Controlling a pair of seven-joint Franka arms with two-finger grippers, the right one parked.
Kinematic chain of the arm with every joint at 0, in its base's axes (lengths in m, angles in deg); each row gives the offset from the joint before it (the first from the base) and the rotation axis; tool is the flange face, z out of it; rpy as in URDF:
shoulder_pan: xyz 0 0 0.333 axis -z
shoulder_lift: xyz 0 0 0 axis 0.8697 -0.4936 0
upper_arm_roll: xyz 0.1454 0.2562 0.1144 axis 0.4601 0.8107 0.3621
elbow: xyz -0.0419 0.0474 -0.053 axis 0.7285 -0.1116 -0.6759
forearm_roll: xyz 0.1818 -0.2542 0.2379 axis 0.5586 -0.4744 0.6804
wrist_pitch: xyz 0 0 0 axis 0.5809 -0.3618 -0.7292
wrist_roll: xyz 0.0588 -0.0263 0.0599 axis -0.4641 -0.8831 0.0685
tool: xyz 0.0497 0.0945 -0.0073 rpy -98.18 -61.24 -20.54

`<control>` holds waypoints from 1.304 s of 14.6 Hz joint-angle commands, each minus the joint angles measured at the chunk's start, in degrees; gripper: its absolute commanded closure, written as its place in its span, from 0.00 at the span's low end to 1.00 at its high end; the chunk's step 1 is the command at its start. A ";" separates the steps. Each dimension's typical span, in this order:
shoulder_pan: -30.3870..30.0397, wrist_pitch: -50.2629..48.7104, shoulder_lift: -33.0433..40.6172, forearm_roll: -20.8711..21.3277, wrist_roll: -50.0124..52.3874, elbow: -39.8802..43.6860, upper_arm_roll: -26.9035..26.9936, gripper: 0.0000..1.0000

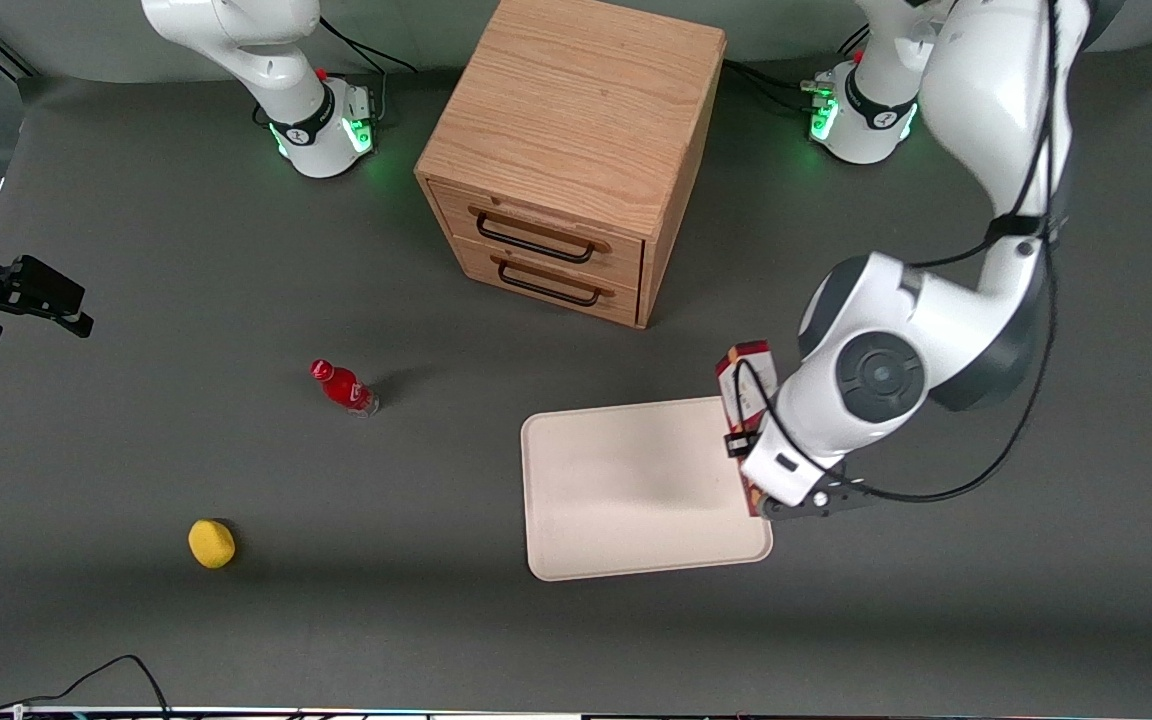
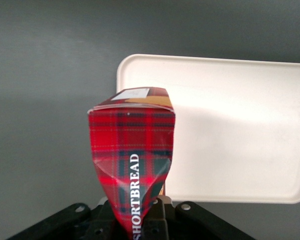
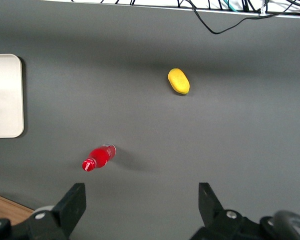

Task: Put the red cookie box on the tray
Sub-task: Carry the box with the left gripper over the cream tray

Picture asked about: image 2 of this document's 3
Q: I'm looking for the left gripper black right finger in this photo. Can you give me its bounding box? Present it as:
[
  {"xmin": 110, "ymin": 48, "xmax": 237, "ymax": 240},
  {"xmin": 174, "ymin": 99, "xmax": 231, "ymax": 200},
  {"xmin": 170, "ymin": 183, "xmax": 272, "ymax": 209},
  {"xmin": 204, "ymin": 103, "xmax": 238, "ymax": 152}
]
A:
[{"xmin": 142, "ymin": 195, "xmax": 257, "ymax": 240}]

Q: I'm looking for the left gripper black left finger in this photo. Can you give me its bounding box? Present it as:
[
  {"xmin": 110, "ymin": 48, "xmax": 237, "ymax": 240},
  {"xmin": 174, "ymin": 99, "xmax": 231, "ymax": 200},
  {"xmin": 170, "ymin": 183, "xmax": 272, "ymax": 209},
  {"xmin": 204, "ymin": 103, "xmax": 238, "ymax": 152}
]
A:
[{"xmin": 4, "ymin": 197, "xmax": 129, "ymax": 240}]

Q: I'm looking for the red tartan shortbread cookie box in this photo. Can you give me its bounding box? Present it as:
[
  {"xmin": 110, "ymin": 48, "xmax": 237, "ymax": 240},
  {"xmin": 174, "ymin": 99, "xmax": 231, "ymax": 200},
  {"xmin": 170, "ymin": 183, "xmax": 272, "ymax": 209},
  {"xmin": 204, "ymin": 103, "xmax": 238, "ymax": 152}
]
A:
[{"xmin": 86, "ymin": 86, "xmax": 176, "ymax": 240}]

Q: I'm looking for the cream rectangular plastic tray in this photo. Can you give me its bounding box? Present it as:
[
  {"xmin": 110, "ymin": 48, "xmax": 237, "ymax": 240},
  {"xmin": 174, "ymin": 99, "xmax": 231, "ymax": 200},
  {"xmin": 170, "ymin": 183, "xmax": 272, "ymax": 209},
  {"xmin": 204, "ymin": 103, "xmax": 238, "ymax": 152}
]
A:
[{"xmin": 116, "ymin": 53, "xmax": 300, "ymax": 205}]

